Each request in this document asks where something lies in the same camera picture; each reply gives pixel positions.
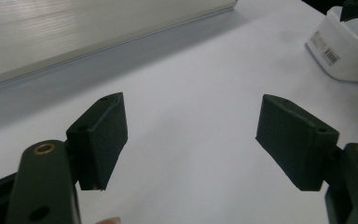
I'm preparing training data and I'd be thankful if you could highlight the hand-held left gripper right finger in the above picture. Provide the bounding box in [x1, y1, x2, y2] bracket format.
[255, 93, 358, 224]

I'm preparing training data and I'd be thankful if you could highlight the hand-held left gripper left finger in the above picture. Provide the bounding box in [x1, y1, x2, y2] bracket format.
[5, 91, 129, 224]

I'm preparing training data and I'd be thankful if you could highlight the white plastic container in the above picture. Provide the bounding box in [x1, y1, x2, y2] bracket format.
[305, 5, 358, 84]

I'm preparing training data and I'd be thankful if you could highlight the white ribbed board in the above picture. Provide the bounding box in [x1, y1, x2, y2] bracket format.
[0, 0, 239, 91]

